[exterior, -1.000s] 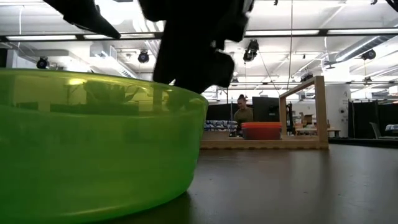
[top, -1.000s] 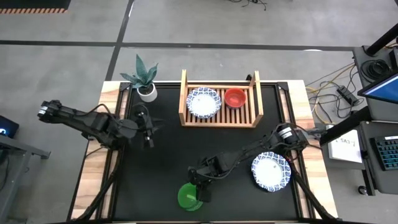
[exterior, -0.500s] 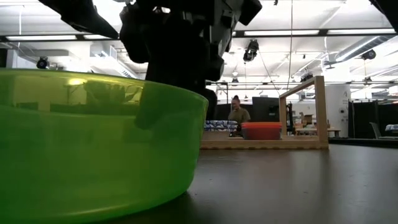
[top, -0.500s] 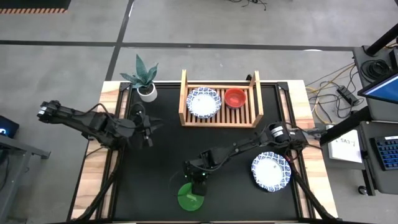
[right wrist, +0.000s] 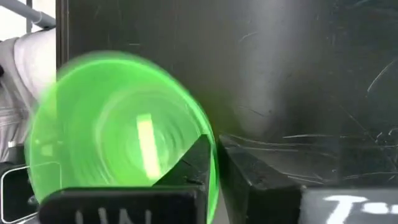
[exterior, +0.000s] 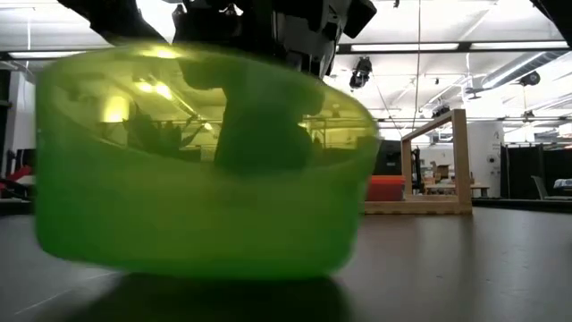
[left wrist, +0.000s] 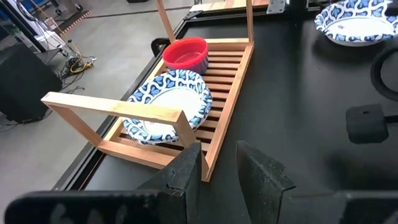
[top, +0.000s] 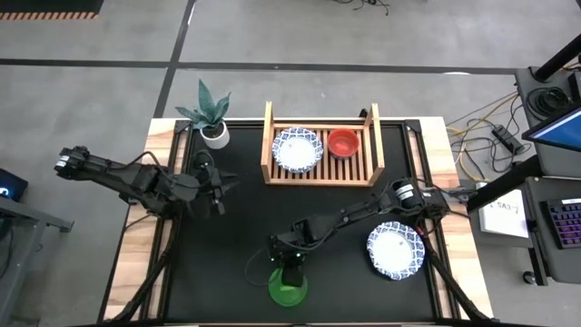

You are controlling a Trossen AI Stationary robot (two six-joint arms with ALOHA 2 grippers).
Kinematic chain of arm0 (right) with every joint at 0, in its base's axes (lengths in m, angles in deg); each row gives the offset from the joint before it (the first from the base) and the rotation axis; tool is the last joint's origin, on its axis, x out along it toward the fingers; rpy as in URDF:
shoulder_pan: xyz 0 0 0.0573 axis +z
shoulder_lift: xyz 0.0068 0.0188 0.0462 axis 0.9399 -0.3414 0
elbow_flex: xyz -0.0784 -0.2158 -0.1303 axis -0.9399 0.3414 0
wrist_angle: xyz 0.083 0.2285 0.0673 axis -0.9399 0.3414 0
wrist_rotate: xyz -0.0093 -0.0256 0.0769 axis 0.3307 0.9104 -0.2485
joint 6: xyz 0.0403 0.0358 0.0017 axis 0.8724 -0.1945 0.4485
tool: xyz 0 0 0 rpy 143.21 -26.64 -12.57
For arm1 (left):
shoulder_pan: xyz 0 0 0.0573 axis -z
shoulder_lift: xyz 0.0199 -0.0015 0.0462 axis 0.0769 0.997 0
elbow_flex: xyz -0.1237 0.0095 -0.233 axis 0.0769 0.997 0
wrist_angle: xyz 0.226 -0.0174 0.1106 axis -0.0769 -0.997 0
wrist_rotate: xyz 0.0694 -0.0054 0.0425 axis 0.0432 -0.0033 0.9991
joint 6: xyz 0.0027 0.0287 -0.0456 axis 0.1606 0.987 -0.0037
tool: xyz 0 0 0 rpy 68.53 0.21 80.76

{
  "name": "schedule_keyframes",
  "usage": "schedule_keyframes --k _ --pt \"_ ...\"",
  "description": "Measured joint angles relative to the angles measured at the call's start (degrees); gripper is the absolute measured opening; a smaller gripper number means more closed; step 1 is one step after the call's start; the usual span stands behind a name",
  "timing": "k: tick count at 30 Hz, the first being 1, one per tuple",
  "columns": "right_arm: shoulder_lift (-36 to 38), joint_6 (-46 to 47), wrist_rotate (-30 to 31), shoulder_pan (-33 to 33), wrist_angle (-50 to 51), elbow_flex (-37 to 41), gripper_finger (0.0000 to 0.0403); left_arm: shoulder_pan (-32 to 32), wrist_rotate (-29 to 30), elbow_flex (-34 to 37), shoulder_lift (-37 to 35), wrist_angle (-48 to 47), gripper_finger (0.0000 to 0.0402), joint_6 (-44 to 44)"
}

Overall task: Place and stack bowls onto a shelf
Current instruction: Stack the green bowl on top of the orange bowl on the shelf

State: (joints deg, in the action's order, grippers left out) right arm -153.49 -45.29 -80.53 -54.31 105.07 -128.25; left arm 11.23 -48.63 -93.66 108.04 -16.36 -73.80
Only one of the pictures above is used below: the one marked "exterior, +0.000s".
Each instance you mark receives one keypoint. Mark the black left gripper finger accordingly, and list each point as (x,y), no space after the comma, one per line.
(263,134)

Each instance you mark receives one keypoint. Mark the red plastic bowl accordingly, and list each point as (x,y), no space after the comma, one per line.
(384,188)

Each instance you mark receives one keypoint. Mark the green plastic bowl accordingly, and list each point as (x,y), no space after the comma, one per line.
(134,214)

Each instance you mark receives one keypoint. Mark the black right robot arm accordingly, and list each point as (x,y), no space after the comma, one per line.
(558,5)

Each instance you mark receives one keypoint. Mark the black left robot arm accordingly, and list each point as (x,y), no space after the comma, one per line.
(111,18)

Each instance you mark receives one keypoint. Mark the wooden slatted shelf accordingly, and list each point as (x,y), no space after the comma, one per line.
(462,156)

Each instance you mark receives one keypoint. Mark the black hanging spotlight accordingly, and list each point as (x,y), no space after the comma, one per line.
(361,73)

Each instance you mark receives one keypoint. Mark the black machine cabinet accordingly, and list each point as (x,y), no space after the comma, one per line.
(386,156)

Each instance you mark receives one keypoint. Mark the long ceiling light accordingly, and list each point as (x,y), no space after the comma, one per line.
(402,47)
(44,54)
(518,44)

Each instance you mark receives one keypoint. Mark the wooden bench table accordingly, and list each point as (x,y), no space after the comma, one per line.
(442,188)

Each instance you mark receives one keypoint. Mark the white cylindrical column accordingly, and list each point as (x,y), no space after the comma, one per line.
(489,147)

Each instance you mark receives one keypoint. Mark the red seat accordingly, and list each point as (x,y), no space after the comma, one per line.
(22,174)

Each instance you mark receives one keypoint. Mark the black table mat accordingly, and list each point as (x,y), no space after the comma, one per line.
(469,268)

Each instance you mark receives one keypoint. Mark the black partition curtain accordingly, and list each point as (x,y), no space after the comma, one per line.
(518,174)

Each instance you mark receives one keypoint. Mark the black round ceiling device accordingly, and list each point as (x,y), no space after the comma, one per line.
(530,78)

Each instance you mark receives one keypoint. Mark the grey chair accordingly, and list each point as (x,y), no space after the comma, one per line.
(540,188)

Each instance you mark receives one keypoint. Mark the silver ventilation duct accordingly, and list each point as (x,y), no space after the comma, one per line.
(514,69)

